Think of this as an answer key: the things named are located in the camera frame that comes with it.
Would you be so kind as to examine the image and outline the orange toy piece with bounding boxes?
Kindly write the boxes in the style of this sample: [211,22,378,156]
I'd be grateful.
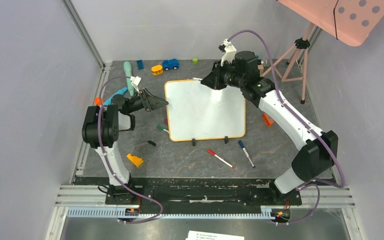
[94,97,104,106]

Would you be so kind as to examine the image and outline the printed paper sheet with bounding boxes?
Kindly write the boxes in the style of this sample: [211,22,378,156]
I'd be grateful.
[185,230,245,240]

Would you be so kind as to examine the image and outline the green whiteboard marker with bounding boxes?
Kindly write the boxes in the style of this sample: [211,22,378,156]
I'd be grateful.
[156,125,170,134]

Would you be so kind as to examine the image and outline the beige wooden block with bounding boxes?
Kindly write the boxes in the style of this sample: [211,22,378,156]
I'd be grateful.
[257,64,265,76]

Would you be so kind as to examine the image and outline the blue toy car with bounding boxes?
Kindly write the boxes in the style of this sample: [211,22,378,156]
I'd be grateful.
[162,58,180,71]

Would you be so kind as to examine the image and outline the green cube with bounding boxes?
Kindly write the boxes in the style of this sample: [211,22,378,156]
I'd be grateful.
[192,57,199,65]

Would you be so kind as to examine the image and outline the orange wedge block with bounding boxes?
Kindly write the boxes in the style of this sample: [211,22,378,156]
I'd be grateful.
[126,153,144,168]

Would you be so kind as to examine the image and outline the pink perforated tray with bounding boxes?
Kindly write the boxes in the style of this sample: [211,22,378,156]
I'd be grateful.
[279,0,384,47]

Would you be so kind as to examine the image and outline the dark blue block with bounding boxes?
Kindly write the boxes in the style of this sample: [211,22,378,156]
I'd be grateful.
[136,60,145,70]

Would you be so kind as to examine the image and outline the pink tripod stand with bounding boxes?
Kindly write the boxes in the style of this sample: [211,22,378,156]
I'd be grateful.
[261,22,315,105]

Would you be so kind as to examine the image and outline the black marker cap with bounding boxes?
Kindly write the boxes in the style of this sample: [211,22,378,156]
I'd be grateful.
[147,140,157,147]

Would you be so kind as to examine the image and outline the red whiteboard marker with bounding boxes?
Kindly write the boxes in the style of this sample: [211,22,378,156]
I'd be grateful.
[207,149,235,169]

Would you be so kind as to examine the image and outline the orange lego brick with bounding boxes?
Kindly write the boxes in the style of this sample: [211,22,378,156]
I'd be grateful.
[262,112,275,127]

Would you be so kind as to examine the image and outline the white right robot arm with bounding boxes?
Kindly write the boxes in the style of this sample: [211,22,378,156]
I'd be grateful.
[200,51,338,204]

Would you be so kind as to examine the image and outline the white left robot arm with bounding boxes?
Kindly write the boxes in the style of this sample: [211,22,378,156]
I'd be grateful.
[81,88,169,204]

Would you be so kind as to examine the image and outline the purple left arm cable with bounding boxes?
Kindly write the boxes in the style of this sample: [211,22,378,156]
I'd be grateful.
[97,75,164,225]

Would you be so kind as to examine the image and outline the orange framed whiteboard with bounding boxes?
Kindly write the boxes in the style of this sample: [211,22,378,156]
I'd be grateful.
[164,79,246,142]

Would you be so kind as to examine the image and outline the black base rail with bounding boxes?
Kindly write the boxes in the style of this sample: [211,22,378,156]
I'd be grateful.
[76,176,339,215]

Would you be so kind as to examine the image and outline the mint green toy crayon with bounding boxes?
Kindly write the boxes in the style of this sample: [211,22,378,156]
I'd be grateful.
[123,61,135,97]

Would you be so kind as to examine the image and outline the blue toy crayon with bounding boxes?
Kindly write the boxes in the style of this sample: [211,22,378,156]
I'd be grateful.
[103,87,128,106]

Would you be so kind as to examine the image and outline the yellow oval toy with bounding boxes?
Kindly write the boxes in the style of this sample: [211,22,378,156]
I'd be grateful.
[151,64,164,76]

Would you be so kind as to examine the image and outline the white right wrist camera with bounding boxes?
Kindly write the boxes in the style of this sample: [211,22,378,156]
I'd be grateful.
[218,38,237,66]

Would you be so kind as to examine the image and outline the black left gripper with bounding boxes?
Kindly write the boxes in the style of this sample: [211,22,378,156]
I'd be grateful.
[126,88,168,114]

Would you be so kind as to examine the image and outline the white cable duct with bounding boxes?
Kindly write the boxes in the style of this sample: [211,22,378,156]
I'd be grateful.
[66,206,275,220]

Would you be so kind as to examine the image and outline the blue whiteboard marker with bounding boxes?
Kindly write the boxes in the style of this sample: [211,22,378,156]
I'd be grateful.
[238,140,256,168]

